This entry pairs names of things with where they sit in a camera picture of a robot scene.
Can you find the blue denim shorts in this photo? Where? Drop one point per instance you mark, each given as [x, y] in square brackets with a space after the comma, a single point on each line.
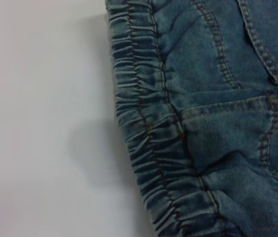
[215, 123]

